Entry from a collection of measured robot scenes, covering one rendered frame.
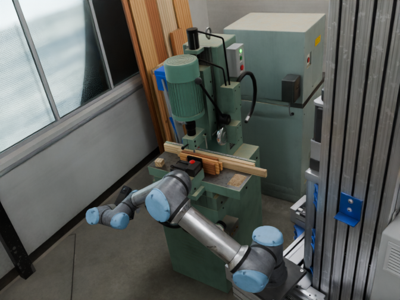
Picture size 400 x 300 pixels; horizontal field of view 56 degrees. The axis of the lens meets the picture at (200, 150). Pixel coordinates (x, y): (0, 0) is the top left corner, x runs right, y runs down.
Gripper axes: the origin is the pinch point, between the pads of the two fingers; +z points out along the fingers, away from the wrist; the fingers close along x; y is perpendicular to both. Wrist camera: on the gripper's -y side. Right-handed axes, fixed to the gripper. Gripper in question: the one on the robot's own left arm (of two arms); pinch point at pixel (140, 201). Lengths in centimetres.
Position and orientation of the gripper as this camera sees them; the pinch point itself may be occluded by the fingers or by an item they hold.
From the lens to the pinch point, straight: 204.9
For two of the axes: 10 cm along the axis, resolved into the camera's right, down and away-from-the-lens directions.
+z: 5.1, -0.3, 8.6
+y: -1.5, 9.8, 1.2
